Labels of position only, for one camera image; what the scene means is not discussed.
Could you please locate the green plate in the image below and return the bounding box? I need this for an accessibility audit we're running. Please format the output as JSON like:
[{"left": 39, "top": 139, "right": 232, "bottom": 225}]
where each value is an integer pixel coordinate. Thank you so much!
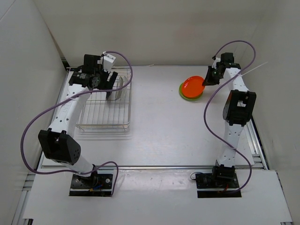
[{"left": 179, "top": 83, "right": 203, "bottom": 101}]

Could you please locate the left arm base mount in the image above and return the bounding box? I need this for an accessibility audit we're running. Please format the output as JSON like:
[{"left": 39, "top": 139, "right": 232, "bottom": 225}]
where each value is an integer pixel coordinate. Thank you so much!
[{"left": 69, "top": 170, "right": 114, "bottom": 197}]

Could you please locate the black plate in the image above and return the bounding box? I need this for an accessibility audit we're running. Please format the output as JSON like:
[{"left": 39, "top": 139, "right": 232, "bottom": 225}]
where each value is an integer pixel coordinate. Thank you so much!
[{"left": 105, "top": 92, "right": 113, "bottom": 100}]

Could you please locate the grey plate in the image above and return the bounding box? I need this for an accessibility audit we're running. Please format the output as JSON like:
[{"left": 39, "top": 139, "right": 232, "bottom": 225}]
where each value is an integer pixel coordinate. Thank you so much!
[{"left": 115, "top": 76, "right": 124, "bottom": 100}]

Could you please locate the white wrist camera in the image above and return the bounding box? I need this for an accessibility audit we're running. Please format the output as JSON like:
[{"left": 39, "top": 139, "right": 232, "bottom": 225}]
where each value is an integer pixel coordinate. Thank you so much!
[
  {"left": 102, "top": 53, "right": 116, "bottom": 72},
  {"left": 211, "top": 56, "right": 221, "bottom": 69}
]

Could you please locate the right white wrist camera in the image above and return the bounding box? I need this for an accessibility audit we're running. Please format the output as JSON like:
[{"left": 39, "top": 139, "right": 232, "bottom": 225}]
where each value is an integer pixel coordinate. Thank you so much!
[{"left": 211, "top": 56, "right": 221, "bottom": 69}]

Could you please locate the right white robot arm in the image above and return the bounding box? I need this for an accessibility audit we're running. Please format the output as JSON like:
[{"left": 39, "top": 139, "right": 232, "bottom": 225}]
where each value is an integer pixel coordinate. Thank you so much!
[{"left": 202, "top": 52, "right": 256, "bottom": 188}]

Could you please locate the metal wire dish rack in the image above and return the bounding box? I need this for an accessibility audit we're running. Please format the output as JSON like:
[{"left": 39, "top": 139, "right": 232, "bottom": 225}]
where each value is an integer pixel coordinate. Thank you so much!
[{"left": 67, "top": 67, "right": 132, "bottom": 133}]

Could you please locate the orange plate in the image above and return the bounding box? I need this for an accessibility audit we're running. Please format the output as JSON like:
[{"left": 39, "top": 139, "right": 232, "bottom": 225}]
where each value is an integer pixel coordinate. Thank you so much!
[{"left": 182, "top": 76, "right": 205, "bottom": 98}]

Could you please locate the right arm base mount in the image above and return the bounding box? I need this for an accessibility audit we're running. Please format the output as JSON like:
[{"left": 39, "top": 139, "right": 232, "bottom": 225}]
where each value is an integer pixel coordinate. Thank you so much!
[{"left": 190, "top": 172, "right": 242, "bottom": 199}]

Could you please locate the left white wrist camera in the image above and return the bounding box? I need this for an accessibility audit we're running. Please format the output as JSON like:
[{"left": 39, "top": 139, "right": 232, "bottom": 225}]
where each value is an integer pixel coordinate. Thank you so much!
[{"left": 102, "top": 53, "right": 116, "bottom": 72}]

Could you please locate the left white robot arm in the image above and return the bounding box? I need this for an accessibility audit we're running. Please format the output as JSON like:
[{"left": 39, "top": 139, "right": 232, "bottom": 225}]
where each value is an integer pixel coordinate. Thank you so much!
[{"left": 38, "top": 52, "right": 117, "bottom": 188}]

